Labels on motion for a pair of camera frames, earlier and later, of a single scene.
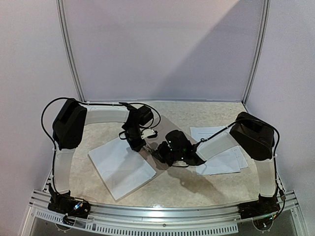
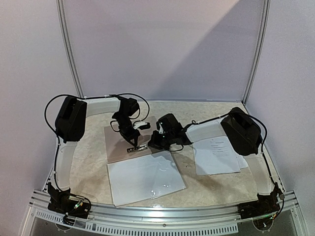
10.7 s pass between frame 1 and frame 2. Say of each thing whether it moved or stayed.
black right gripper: moved
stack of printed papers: stayed
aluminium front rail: stayed
